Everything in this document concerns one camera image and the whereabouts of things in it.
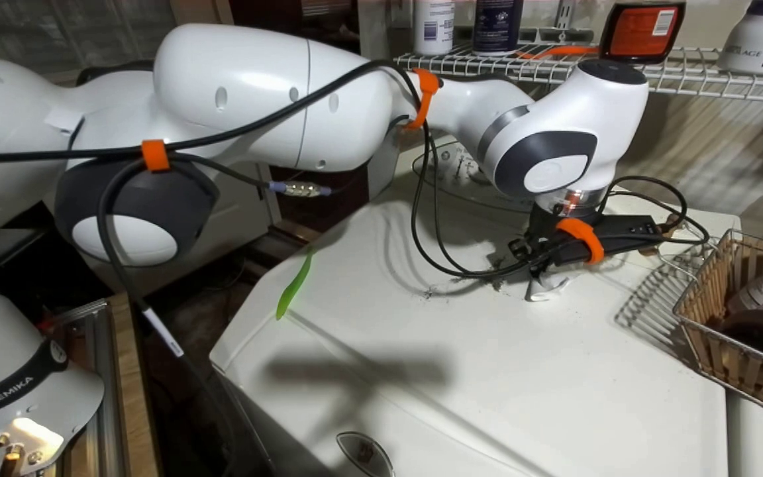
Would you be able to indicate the wooden robot platform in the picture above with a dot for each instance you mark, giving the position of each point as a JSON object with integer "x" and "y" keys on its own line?
{"x": 131, "y": 388}

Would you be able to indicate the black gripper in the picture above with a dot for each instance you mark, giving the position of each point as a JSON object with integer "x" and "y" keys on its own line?
{"x": 531, "y": 257}

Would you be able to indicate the white lotion bottle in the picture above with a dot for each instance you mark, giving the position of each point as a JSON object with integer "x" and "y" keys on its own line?
{"x": 435, "y": 27}

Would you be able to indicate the thin orange tool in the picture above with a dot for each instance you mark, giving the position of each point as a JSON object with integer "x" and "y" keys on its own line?
{"x": 557, "y": 51}

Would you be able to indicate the dark bottle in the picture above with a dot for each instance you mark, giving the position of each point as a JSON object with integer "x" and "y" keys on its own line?
{"x": 497, "y": 23}

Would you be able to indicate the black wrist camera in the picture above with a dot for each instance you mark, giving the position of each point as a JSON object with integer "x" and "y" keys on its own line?
{"x": 633, "y": 233}

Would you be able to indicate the orange black package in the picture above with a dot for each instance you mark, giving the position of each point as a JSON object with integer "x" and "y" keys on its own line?
{"x": 643, "y": 30}

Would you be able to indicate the green plastic strip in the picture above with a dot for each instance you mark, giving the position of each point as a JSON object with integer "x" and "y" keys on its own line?
{"x": 292, "y": 288}

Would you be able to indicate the white panel door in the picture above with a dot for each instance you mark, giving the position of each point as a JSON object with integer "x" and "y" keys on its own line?
{"x": 241, "y": 222}

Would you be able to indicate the white washing machine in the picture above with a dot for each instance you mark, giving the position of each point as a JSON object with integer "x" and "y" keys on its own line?
{"x": 531, "y": 388}

